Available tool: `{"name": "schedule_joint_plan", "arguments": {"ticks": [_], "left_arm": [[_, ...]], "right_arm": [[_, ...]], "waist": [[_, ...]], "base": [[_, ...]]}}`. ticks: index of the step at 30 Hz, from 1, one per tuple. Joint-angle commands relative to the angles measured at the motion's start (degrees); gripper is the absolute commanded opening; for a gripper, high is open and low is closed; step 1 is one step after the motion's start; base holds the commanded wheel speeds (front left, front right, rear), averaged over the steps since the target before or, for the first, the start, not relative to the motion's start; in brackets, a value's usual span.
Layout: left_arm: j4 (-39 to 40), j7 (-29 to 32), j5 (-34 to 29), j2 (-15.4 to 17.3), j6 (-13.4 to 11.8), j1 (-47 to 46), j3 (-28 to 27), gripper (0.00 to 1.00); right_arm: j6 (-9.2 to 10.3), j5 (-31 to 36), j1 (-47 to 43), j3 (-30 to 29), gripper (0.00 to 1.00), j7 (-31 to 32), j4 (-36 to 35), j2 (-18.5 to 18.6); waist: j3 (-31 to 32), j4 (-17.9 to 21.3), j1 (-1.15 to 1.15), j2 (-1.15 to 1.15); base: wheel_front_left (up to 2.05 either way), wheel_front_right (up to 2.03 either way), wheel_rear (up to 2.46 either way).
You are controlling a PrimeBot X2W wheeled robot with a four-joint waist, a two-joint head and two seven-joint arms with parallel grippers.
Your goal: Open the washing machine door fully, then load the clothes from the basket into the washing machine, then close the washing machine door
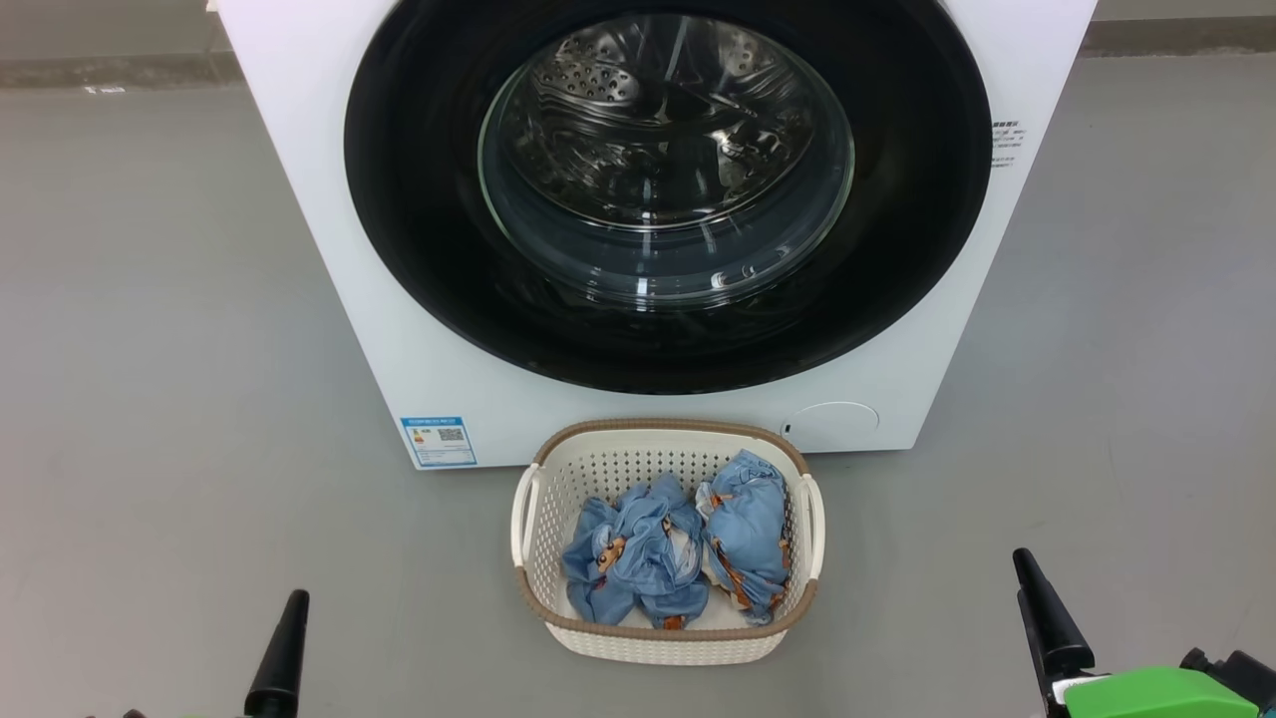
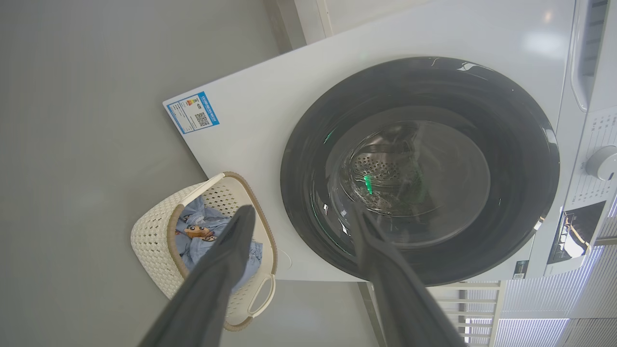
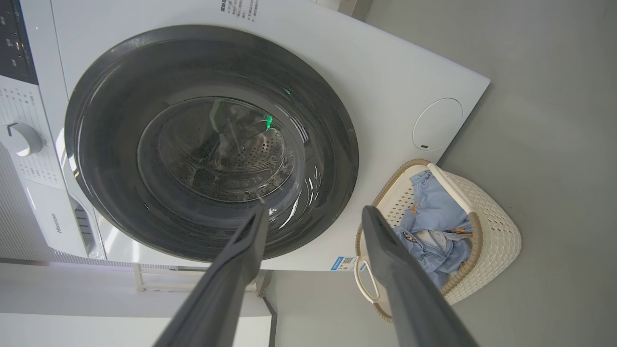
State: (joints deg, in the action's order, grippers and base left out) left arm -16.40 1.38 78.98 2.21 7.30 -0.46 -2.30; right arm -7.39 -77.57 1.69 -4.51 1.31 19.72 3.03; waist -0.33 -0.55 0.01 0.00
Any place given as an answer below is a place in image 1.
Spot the blue garment orange print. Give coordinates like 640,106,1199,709
561,473,711,631
695,449,794,626

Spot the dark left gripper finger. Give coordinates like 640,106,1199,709
244,589,310,718

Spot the round white filter cover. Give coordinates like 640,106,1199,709
781,401,881,452

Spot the blue energy label sticker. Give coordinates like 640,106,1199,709
401,416,478,468

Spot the cream perforated basket brown rim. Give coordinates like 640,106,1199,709
510,418,826,666

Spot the steel perforated washer drum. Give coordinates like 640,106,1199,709
481,12,855,305

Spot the black round glass washer door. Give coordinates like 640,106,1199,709
344,0,994,395

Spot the white front-load washing machine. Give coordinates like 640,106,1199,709
217,0,1098,470

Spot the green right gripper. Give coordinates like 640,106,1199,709
1013,547,1262,718

